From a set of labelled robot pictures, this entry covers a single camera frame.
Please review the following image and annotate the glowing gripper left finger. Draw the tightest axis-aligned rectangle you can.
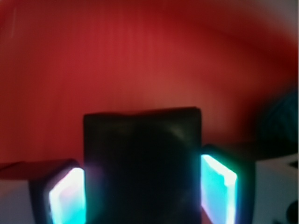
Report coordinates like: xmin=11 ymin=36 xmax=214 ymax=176
xmin=0 ymin=159 xmax=86 ymax=224

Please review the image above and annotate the black box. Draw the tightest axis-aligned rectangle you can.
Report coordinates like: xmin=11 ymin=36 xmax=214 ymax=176
xmin=83 ymin=107 xmax=201 ymax=224

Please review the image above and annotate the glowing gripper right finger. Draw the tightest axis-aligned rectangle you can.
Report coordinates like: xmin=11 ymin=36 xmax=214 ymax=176
xmin=200 ymin=144 xmax=299 ymax=224

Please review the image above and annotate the red plastic tray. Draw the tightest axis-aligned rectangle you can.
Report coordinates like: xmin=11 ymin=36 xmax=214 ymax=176
xmin=0 ymin=0 xmax=299 ymax=168

